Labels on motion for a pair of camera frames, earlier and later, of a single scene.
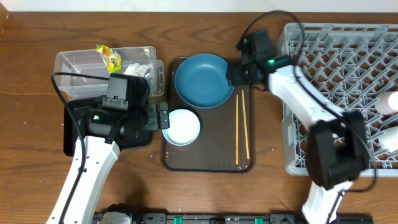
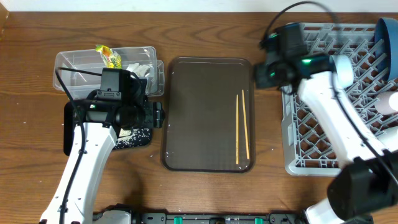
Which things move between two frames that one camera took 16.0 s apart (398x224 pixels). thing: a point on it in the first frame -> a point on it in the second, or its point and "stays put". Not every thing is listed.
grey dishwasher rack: (357, 62) stays put
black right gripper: (235, 78) -> (260, 81)
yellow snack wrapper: (112, 59) stays put
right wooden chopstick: (245, 122) stays put
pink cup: (387, 102) stays put
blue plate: (201, 81) -> (386, 48)
